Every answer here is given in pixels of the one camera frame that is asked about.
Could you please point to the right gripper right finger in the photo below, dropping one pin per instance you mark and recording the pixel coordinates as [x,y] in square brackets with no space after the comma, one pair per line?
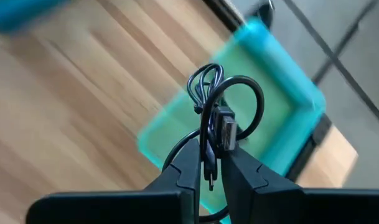
[270,205]

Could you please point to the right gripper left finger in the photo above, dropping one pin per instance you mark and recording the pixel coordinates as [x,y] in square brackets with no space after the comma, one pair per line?
[145,208]

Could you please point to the teal plastic bin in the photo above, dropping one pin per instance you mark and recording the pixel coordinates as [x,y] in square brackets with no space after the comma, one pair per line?
[270,102]

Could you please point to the blue plastic bin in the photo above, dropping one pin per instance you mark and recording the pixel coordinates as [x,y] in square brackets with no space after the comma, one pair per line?
[15,12]

